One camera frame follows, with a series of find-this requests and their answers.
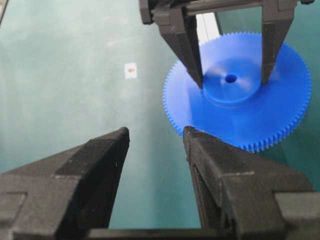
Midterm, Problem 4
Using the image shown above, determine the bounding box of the silver aluminium extrusion rail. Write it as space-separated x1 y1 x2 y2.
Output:
196 13 221 45

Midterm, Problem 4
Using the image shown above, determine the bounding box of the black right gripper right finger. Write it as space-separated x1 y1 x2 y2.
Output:
183 126 320 240

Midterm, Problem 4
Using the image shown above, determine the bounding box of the large blue plastic gear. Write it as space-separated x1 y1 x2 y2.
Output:
163 32 312 153

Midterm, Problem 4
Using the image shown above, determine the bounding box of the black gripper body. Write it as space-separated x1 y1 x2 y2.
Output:
139 0 320 26

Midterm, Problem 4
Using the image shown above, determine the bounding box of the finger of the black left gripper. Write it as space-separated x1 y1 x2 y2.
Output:
153 4 203 89
261 0 295 85

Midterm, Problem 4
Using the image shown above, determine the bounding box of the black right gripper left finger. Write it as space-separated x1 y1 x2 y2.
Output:
0 127 130 240

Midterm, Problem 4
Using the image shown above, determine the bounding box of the white paper marker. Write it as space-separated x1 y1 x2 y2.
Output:
124 62 138 79

